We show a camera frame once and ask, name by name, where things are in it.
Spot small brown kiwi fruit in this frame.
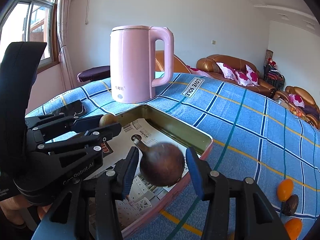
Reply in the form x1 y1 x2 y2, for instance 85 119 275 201
99 113 118 127

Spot dark purple fig fruit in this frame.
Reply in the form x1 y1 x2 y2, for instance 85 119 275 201
133 138 185 187

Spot person's left hand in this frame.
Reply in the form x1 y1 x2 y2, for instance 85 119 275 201
0 194 52 227

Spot dark passion fruit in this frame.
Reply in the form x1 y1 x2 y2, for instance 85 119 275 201
281 194 299 216

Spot orange fruit near gripper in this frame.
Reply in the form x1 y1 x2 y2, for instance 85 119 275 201
284 218 303 240

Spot small orange kumquat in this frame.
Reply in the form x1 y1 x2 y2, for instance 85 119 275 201
277 179 294 202

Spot paper sheet in tin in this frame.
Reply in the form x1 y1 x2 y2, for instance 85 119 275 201
88 118 188 229

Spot pink metal tin box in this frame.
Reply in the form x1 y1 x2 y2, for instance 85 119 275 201
85 104 214 239

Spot purple cushioned round stool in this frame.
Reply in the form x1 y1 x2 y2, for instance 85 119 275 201
77 66 111 82

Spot blue plaid tablecloth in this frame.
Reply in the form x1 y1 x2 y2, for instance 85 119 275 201
26 73 319 239

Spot pink electric kettle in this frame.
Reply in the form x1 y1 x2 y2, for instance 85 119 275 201
110 25 174 104

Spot brown leather chair near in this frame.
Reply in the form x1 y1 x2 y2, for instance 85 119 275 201
154 50 192 74

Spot brown leather armchair right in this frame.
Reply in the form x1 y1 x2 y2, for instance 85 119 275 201
272 86 319 129

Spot floral pillow on armchair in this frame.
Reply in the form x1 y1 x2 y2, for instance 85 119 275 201
289 94 305 108

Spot brown leather long sofa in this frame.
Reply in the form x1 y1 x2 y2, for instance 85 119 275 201
196 55 276 98

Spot beige curtain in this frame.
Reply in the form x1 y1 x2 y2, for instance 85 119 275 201
56 0 77 90

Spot stacked chairs in corner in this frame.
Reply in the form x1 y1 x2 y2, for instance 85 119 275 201
264 57 285 90

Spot white magenta floral pillow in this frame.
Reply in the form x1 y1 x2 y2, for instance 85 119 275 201
216 62 238 81

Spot window with frame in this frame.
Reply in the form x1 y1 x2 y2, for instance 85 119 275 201
1 0 59 72

